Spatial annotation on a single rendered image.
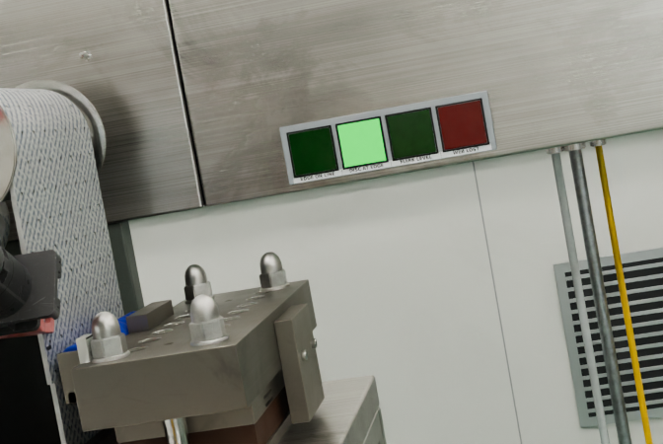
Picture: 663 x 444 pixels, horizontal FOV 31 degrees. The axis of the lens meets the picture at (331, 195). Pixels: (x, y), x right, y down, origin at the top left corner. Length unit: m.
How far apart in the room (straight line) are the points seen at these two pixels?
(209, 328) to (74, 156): 0.31
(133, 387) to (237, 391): 0.10
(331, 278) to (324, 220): 0.19
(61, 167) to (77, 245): 0.08
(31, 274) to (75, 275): 0.17
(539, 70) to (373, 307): 2.47
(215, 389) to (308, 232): 2.72
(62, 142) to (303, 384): 0.37
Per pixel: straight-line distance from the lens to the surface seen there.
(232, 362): 1.10
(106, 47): 1.49
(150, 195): 1.48
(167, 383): 1.12
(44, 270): 1.12
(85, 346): 1.16
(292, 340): 1.25
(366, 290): 3.81
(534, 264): 3.77
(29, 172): 1.22
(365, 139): 1.41
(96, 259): 1.35
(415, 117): 1.40
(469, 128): 1.40
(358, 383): 1.46
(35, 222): 1.21
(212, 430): 1.18
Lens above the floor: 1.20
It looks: 3 degrees down
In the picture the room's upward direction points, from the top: 10 degrees counter-clockwise
